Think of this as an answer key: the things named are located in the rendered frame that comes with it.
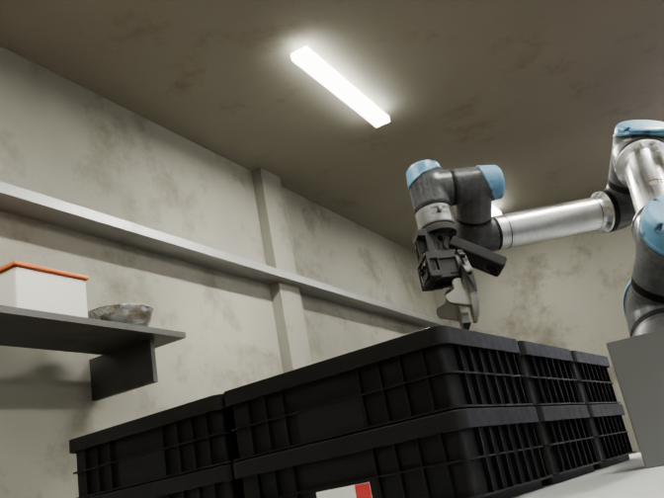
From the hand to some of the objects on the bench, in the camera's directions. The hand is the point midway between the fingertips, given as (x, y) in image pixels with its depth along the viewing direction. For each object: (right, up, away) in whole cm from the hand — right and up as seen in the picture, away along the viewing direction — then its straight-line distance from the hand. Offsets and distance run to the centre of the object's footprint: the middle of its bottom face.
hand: (472, 321), depth 131 cm
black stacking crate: (+1, -32, -1) cm, 32 cm away
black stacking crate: (+18, -37, +23) cm, 47 cm away
